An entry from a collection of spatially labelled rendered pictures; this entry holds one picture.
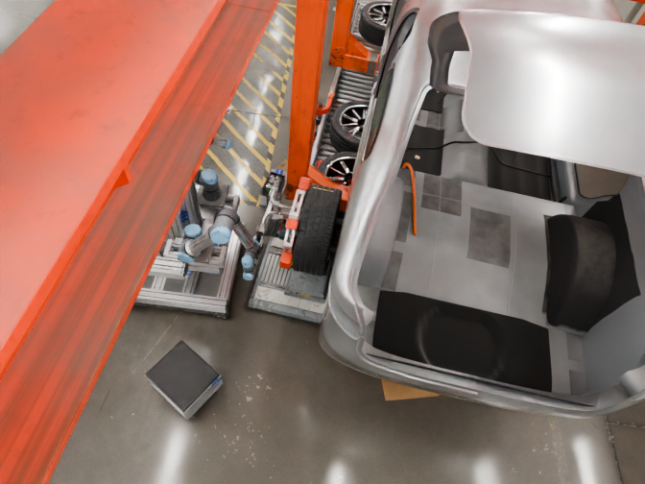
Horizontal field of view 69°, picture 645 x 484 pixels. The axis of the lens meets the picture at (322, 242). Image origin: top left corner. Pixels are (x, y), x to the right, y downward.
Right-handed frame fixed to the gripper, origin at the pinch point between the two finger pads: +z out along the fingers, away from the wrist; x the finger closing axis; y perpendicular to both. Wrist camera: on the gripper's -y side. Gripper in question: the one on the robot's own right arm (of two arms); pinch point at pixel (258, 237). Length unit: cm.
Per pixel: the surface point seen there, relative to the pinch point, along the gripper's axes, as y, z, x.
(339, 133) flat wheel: -33, 157, -45
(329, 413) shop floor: -83, -93, -75
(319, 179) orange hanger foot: -4, 70, -35
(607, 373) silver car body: 30, -71, -227
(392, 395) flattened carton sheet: -82, -71, -122
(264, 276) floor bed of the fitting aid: -77, 12, -2
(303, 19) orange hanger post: 134, 64, -13
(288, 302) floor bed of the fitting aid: -75, -11, -27
